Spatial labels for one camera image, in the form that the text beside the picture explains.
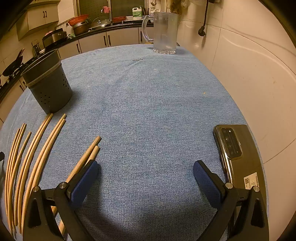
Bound hanging plastic bags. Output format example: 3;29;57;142
166;0;192;14

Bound long wooden chopstick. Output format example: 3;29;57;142
58;146;100;235
51;136;101;217

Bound black cable with plug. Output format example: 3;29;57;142
198;0;210;37

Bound dark smartphone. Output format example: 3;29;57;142
213;124;266;190

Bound white green-label detergent bottle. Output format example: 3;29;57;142
132;6;144;19

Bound row of wooden chopsticks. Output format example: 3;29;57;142
5;113;67;237

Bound beige kitchen cabinets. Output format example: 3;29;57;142
16;0;59;40
0;27;154;121

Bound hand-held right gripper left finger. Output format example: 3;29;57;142
23;159;100;241

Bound dark grey perforated utensil holder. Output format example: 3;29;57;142
21;49;73;114

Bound beige lower kitchen cabinets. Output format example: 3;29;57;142
0;27;154;121

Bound dark cooking pot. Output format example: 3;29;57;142
72;22;90;36

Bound black kitchen countertop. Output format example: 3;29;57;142
0;22;149;98

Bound black wok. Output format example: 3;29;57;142
2;49;25;77

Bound metal kitchen faucet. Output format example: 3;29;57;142
101;6;113;24

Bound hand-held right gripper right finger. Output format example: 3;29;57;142
193;160;270;241

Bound beige upper kitchen cabinets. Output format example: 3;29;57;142
16;0;59;40

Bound blue tablecloth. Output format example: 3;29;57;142
0;44;270;241

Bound silver box appliance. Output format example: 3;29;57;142
42;28;67;48

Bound red plastic basin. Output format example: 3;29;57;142
68;14;89;26

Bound kitchen window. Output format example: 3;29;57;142
77;0;153;21

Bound clear glass mug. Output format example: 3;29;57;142
142;12;179;55

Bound glass pot lid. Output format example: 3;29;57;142
91;17;112;29

